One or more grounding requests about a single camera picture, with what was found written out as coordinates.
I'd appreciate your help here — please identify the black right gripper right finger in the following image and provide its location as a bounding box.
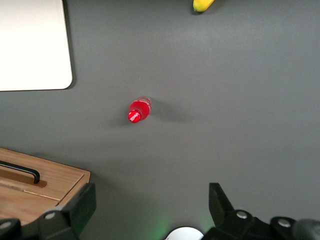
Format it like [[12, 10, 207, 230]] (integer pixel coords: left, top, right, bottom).
[[202, 182, 320, 240]]

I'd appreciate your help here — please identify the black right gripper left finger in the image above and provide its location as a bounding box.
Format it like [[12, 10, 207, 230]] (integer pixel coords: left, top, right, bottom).
[[0, 182, 97, 240]]

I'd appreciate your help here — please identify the red coke bottle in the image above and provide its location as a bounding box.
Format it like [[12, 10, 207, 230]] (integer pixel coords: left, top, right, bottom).
[[127, 95, 153, 125]]

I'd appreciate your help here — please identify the cream plastic tray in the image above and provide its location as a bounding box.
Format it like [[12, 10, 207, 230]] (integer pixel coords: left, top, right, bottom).
[[0, 0, 73, 92]]

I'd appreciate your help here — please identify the brown wooden board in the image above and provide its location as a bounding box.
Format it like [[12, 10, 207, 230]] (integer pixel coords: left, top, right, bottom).
[[0, 147, 91, 226]]

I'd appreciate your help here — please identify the yellow banana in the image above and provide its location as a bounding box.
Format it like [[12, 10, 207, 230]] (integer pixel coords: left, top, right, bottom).
[[192, 0, 216, 13]]

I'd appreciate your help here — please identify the black metal box handle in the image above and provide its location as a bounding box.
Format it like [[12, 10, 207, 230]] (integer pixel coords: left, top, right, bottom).
[[0, 160, 41, 185]]

